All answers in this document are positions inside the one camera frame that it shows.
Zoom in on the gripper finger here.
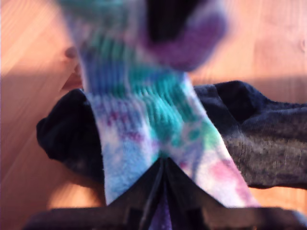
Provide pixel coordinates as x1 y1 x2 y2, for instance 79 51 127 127
107 158 167 230
166 158 224 230

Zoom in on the pastel tie-dye sock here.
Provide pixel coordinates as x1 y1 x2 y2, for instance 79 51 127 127
57 0 262 230

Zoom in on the dark grey sock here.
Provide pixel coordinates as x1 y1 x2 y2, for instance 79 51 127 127
35 80 307 190

